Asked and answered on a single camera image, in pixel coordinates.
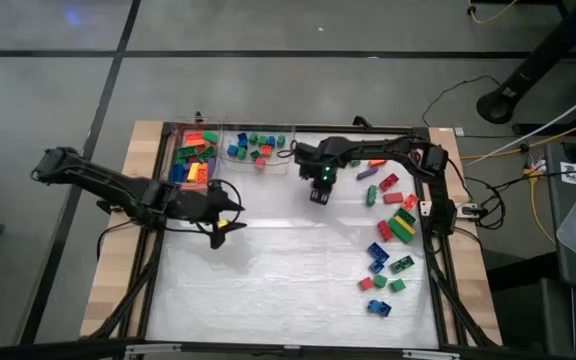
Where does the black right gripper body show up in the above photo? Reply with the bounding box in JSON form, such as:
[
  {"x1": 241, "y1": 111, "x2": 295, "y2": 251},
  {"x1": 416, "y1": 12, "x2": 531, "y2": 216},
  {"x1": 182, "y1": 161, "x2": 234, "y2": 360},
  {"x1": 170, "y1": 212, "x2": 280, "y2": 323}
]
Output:
[{"x1": 293, "y1": 135, "x2": 352, "y2": 189}]

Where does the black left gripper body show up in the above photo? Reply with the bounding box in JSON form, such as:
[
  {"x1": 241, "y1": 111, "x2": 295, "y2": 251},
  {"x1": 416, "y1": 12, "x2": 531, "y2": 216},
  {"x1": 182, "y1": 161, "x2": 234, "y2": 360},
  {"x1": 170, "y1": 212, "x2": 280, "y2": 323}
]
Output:
[{"x1": 160, "y1": 182, "x2": 222, "y2": 226}]

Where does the silver arm base connector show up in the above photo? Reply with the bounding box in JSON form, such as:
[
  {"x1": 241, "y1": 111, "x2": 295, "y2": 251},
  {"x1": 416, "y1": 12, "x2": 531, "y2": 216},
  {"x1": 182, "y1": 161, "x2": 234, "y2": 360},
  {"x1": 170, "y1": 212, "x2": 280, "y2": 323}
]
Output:
[{"x1": 453, "y1": 202, "x2": 480, "y2": 220}]

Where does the clear plastic bin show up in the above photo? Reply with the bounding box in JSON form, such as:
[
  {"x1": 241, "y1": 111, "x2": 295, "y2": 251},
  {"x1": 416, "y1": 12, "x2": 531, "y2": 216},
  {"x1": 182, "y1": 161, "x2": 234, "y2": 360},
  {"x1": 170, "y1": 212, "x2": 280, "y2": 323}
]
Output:
[
  {"x1": 166, "y1": 122, "x2": 222, "y2": 192},
  {"x1": 219, "y1": 123, "x2": 297, "y2": 176}
]

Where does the long blue block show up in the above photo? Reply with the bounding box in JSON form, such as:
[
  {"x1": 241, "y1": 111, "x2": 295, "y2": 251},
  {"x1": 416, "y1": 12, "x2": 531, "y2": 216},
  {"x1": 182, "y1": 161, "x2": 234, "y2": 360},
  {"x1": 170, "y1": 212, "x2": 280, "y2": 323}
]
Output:
[{"x1": 366, "y1": 242, "x2": 390, "y2": 263}]

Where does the white table cover sheet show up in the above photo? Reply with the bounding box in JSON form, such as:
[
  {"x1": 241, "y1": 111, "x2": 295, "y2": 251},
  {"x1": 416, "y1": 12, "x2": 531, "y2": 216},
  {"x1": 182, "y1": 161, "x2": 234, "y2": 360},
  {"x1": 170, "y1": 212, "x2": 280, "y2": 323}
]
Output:
[{"x1": 145, "y1": 130, "x2": 442, "y2": 350}]

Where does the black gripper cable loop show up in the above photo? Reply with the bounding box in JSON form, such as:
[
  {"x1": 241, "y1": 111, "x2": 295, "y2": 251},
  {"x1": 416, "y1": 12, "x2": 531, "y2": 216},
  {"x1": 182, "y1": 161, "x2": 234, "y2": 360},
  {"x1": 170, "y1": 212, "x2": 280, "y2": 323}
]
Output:
[{"x1": 206, "y1": 178, "x2": 244, "y2": 236}]

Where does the black aluminium table frame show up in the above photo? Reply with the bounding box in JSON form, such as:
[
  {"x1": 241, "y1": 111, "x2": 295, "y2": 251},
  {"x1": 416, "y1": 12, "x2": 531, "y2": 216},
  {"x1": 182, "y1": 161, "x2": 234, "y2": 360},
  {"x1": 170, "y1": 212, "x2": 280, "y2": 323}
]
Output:
[{"x1": 80, "y1": 119, "x2": 502, "y2": 351}]

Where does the yellow cable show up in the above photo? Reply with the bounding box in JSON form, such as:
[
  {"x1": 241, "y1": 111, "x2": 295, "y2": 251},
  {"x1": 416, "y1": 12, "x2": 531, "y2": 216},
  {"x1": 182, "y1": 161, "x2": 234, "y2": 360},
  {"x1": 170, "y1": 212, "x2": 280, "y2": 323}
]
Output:
[
  {"x1": 523, "y1": 168, "x2": 557, "y2": 244},
  {"x1": 467, "y1": 0, "x2": 519, "y2": 25},
  {"x1": 460, "y1": 113, "x2": 576, "y2": 161}
]

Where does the white cable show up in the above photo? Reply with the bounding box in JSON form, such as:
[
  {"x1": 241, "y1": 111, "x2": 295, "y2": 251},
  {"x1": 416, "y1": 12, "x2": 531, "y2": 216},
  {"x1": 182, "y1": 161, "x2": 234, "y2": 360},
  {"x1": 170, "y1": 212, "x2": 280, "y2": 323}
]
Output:
[{"x1": 462, "y1": 79, "x2": 576, "y2": 169}]

